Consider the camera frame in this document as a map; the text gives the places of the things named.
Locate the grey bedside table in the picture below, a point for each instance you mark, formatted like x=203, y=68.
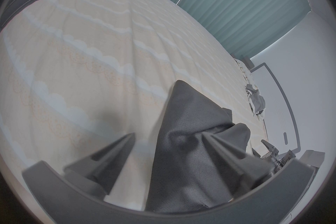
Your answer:
x=246, y=61

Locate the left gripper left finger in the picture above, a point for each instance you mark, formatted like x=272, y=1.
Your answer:
x=107, y=165

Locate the pile of clothes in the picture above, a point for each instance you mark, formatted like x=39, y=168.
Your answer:
x=256, y=102

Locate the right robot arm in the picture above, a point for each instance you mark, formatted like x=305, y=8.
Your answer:
x=301, y=158

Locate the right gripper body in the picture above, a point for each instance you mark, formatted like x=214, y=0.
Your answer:
x=272, y=152

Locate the white printed pillow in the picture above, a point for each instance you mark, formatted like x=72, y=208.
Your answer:
x=245, y=70

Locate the bed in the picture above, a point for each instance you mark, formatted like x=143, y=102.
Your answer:
x=91, y=60

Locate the black T-shirt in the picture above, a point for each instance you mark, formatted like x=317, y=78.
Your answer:
x=189, y=152

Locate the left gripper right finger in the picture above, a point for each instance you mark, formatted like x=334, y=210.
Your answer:
x=236, y=162

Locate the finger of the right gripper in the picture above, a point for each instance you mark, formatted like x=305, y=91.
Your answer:
x=266, y=144

